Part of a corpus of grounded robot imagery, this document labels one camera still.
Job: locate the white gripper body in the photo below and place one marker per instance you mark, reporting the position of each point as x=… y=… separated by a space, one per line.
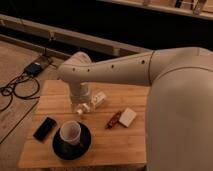
x=79 y=93

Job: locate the black rectangular eraser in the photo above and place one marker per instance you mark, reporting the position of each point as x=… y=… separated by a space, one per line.
x=44 y=129

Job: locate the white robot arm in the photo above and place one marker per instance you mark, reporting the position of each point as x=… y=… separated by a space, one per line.
x=179 y=108

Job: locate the small white plastic bottle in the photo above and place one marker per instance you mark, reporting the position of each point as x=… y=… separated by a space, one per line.
x=97 y=100

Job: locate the white paper cup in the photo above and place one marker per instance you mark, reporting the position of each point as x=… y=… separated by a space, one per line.
x=70 y=132

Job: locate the brown chocolate bar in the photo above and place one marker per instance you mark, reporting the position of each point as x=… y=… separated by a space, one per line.
x=113 y=120

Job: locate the black power adapter box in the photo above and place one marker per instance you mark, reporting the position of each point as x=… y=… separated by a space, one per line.
x=38 y=65

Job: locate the wooden board table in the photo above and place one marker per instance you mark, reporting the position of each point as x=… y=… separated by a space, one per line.
x=116 y=146

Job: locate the black round plate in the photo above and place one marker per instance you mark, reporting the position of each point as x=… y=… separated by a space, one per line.
x=66 y=151

